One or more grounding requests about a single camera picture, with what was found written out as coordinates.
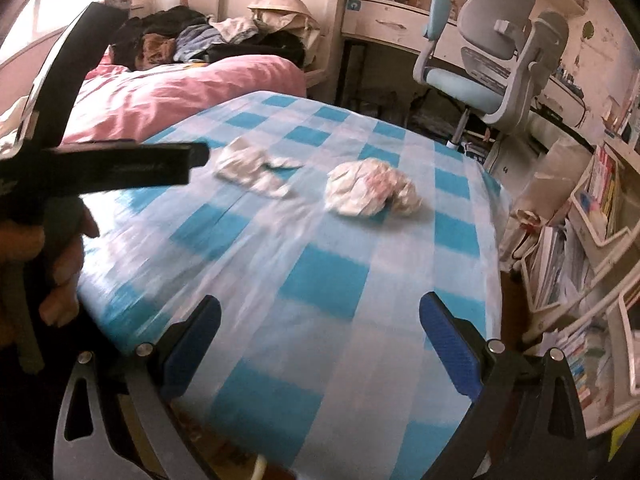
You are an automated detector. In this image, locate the black clothing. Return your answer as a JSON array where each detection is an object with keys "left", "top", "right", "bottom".
[{"left": 110, "top": 6, "right": 208, "bottom": 68}]

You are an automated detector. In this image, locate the white paper bag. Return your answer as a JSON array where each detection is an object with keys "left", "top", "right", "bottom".
[{"left": 325, "top": 157, "right": 423, "bottom": 218}]

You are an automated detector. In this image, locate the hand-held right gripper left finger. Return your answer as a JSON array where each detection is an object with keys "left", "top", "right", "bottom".
[{"left": 52, "top": 295, "right": 222, "bottom": 480}]

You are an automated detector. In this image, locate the white desk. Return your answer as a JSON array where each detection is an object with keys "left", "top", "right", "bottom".
[{"left": 340, "top": 0, "right": 591, "bottom": 131}]

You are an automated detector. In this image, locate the blue denim clothing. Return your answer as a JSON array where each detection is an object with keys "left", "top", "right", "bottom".
[{"left": 175, "top": 25, "right": 223, "bottom": 63}]

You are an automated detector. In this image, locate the pink blanket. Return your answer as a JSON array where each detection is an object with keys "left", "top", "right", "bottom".
[{"left": 0, "top": 55, "right": 307, "bottom": 156}]

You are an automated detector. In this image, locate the white cloth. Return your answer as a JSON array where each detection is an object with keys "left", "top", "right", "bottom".
[{"left": 210, "top": 16, "right": 261, "bottom": 43}]

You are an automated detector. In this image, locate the blue checkered tablecloth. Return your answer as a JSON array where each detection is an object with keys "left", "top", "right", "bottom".
[{"left": 75, "top": 91, "right": 503, "bottom": 480}]

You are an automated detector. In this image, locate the beige jacket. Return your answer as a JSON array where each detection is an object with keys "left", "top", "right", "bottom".
[{"left": 247, "top": 0, "right": 321, "bottom": 36}]

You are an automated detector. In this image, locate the brown cloth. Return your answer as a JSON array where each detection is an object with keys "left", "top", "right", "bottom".
[{"left": 140, "top": 34, "right": 176, "bottom": 68}]

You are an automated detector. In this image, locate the white wrapper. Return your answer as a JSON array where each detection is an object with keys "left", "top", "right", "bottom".
[{"left": 214, "top": 136, "right": 305, "bottom": 200}]

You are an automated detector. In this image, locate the grey and blue office chair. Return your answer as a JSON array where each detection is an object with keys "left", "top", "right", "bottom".
[{"left": 412, "top": 0, "right": 570, "bottom": 153}]

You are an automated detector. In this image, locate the white book rack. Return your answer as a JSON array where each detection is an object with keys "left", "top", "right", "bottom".
[{"left": 520, "top": 140, "right": 640, "bottom": 441}]

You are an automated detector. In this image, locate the white bookshelf with books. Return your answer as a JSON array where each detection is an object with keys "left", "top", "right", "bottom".
[{"left": 520, "top": 145, "right": 640, "bottom": 411}]

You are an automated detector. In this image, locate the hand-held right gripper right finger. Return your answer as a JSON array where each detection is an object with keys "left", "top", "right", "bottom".
[{"left": 419, "top": 291, "right": 587, "bottom": 480}]

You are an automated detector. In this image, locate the person's left hand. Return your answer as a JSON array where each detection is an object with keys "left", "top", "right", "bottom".
[{"left": 0, "top": 207, "right": 101, "bottom": 327}]

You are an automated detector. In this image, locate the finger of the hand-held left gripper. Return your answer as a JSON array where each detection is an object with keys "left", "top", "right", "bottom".
[
  {"left": 0, "top": 141, "right": 210, "bottom": 197},
  {"left": 10, "top": 2, "right": 128, "bottom": 152}
]

